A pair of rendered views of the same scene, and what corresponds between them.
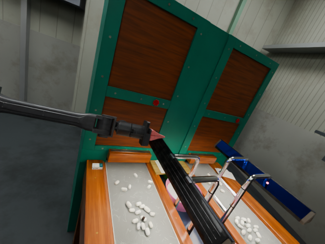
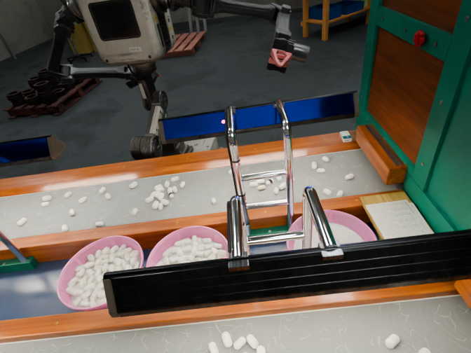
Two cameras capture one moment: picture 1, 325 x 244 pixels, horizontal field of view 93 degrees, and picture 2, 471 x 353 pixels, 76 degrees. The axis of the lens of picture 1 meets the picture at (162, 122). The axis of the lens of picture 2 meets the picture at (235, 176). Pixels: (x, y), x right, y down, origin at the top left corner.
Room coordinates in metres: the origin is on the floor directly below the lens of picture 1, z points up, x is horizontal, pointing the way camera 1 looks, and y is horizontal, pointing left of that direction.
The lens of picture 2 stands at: (0.99, -0.91, 1.52)
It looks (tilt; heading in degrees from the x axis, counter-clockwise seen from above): 38 degrees down; 124
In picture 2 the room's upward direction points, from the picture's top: 10 degrees counter-clockwise
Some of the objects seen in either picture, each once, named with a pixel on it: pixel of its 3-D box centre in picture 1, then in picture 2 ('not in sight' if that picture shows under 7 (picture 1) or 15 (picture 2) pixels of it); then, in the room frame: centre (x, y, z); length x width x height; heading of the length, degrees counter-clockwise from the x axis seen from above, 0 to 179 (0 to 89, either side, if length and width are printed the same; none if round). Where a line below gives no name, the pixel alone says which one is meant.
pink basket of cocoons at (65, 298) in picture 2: not in sight; (106, 277); (0.25, -0.66, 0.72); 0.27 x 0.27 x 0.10
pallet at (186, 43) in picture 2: not in sight; (179, 45); (-3.08, 3.94, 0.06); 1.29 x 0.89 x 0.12; 108
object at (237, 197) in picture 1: (231, 193); (282, 283); (0.82, -0.56, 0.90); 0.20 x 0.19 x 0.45; 30
